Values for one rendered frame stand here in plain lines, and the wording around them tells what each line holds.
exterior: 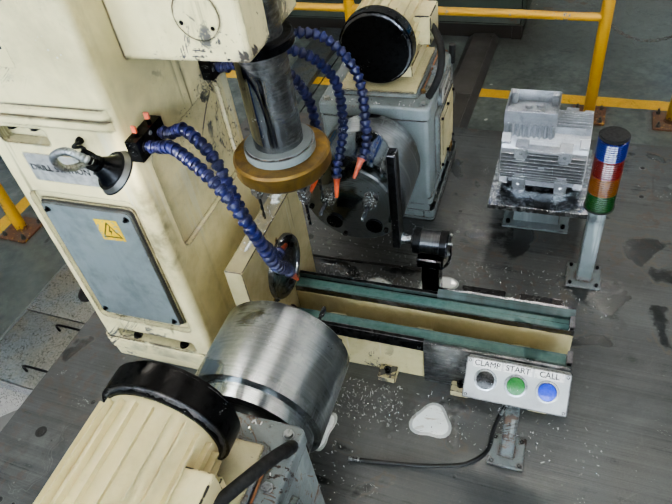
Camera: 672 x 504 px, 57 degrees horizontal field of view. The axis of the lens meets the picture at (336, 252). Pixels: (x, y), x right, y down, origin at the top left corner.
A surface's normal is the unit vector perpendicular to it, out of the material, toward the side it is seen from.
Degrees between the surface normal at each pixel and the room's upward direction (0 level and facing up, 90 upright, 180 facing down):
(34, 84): 90
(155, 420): 23
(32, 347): 0
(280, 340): 17
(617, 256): 0
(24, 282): 0
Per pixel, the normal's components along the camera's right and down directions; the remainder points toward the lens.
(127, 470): 0.25, -0.60
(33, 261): -0.12, -0.71
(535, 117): -0.33, 0.69
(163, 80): 0.94, 0.14
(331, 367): 0.84, -0.12
